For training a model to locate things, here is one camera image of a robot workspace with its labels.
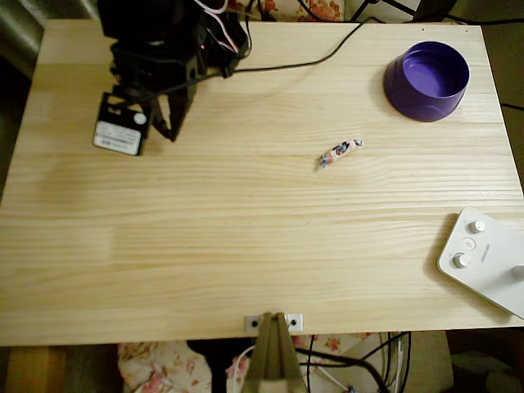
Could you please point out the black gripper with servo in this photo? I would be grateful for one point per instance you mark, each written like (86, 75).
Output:
(169, 78)

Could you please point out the pink candy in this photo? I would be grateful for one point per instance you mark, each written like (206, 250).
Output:
(337, 153)

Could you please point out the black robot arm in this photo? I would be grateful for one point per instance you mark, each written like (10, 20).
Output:
(139, 20)

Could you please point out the purple bowl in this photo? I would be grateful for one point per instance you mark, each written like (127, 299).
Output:
(409, 102)

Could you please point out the grey couch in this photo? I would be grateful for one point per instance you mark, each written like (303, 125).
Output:
(20, 32)

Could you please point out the floral cloth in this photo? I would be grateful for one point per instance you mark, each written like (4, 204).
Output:
(155, 368)
(323, 8)

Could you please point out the black tripod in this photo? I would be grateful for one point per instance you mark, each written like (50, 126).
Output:
(362, 9)

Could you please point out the dark background object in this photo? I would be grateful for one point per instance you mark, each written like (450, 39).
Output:
(436, 8)

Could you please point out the wooden leg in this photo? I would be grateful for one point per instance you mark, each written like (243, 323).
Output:
(37, 368)

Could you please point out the white lamp base with knobs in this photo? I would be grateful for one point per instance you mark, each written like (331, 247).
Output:
(491, 266)

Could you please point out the white screw bracket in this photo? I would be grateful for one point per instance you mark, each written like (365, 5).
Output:
(247, 318)

